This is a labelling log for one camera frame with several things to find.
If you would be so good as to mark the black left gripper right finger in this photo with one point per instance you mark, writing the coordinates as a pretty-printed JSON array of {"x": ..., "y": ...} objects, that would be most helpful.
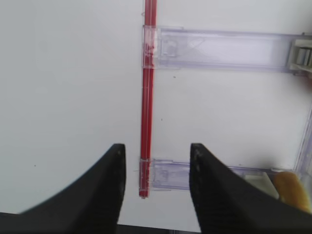
[{"x": 226, "y": 204}]

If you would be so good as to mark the left clear upper cross track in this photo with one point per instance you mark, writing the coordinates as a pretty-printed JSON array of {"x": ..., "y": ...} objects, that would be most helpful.
[{"x": 186, "y": 48}]

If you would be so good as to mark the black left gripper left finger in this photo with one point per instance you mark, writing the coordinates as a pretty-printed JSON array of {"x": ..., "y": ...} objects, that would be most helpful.
[{"x": 90, "y": 205}]

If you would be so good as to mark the white pusher block lower left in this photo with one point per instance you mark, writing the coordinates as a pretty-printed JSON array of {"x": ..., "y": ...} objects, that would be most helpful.
[{"x": 261, "y": 181}]

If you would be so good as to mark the white pusher block upper left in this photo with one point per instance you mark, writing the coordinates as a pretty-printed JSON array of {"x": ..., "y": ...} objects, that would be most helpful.
[{"x": 300, "y": 57}]

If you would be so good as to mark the clear cross track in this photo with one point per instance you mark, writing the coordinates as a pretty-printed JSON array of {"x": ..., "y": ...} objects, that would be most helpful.
[
  {"x": 186, "y": 48},
  {"x": 172, "y": 175}
]

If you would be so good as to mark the left red plastic rail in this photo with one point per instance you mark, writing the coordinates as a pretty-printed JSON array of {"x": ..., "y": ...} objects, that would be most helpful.
[{"x": 148, "y": 71}]

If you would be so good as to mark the left clear lower cross track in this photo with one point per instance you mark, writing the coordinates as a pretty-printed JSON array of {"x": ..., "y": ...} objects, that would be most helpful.
[{"x": 172, "y": 175}]

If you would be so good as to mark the small pale bun bottom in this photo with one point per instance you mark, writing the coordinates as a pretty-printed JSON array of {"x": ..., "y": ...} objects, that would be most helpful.
[{"x": 291, "y": 191}]

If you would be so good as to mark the white pusher block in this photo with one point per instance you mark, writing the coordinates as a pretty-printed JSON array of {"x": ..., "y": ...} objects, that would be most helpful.
[
  {"x": 300, "y": 57},
  {"x": 261, "y": 181}
]

